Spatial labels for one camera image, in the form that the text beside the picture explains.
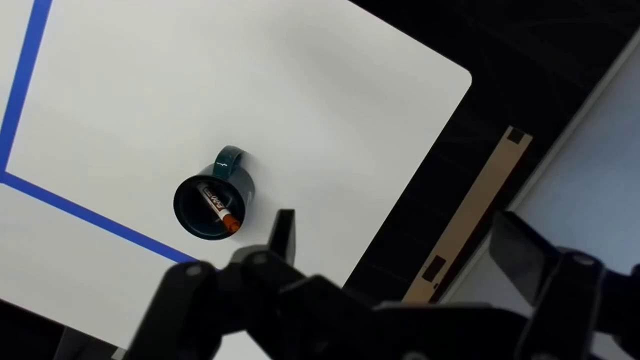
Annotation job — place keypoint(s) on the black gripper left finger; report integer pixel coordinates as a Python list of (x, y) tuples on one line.
[(276, 255)]

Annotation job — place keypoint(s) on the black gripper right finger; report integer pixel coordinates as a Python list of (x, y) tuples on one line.
[(549, 276)]

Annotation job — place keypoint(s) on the orange capped marker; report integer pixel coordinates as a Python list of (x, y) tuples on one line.
[(231, 222)]

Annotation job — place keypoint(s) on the dark teal mug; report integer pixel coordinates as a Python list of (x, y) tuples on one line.
[(226, 179)]

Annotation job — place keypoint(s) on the wooden strip on floor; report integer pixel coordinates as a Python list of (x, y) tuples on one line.
[(469, 214)]

